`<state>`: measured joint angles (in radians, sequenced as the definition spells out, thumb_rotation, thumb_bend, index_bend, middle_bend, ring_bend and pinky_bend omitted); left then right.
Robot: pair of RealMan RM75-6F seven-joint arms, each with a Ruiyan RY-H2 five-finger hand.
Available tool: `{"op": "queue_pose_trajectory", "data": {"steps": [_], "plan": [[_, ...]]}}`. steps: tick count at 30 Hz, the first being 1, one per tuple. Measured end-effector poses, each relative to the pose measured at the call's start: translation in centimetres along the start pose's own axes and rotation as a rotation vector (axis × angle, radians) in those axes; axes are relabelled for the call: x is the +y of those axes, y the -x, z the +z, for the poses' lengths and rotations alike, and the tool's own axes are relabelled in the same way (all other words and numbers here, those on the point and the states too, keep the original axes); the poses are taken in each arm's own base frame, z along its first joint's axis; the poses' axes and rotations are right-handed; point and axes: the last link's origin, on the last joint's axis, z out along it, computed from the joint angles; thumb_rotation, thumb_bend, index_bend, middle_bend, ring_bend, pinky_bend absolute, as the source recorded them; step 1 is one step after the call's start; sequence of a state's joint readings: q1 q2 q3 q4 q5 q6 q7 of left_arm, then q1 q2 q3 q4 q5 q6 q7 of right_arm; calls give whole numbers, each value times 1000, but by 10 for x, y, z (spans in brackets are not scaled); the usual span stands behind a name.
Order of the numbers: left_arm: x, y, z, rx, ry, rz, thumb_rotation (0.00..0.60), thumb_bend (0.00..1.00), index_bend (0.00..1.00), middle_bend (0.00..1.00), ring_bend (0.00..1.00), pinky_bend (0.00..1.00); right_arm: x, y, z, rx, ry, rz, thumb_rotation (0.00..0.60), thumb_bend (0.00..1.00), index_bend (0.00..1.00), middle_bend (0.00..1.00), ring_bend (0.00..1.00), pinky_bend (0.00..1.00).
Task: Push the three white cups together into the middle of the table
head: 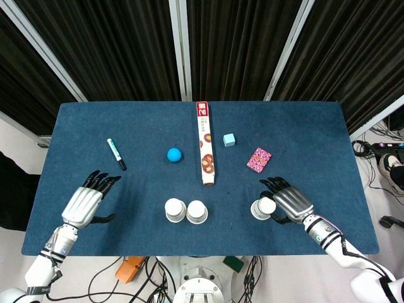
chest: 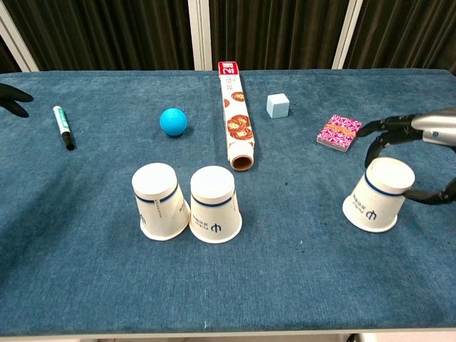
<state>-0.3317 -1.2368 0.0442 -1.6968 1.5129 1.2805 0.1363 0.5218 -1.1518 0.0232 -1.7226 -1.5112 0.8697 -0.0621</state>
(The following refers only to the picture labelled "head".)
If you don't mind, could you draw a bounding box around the black clothed person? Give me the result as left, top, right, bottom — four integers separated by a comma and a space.
0, 151, 42, 232

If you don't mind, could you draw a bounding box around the black curtain panel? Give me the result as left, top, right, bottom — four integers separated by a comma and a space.
186, 0, 302, 102
271, 0, 404, 135
14, 0, 182, 102
0, 9, 78, 136

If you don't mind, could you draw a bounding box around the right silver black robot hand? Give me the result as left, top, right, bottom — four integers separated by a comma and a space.
259, 175, 316, 225

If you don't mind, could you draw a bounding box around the black floor cable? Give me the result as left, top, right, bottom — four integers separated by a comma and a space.
47, 257, 174, 303

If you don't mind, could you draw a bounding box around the black power strip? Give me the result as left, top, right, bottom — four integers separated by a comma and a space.
372, 141, 404, 156

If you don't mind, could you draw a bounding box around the blue tablecloth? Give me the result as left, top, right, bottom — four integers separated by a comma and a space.
21, 100, 379, 257

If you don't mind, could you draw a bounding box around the green white marker pen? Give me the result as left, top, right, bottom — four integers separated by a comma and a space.
106, 138, 128, 172

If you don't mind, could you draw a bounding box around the white frame pole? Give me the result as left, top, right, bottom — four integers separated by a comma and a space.
263, 0, 316, 102
0, 0, 88, 102
169, 0, 193, 102
349, 94, 404, 142
0, 110, 52, 148

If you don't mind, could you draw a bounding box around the white grey robot torso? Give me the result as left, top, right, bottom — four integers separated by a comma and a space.
172, 256, 234, 303

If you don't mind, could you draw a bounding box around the black white sneaker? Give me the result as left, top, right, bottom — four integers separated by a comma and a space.
378, 153, 404, 195

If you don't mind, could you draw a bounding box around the orange device box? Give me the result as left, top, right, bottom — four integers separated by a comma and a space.
115, 256, 148, 284

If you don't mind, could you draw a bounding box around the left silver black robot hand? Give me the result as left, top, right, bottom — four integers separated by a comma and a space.
61, 170, 122, 230

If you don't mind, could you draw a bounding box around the dark green box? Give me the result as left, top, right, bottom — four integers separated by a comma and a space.
223, 256, 246, 274

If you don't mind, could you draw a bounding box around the black cable bundle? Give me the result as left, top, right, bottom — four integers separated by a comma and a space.
241, 256, 264, 303

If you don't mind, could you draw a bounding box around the white paper cup blue print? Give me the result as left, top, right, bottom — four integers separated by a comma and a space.
164, 198, 187, 223
250, 196, 277, 221
186, 199, 209, 225

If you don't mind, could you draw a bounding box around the black coiled cable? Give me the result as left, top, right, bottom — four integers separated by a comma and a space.
352, 140, 375, 158

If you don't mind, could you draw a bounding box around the long white red wrap box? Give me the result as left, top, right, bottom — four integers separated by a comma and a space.
195, 100, 218, 187

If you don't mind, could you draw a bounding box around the black chair caster leg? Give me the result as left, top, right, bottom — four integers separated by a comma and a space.
378, 215, 404, 230

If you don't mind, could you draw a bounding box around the pink patterned card deck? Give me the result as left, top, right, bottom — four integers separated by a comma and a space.
246, 147, 273, 174

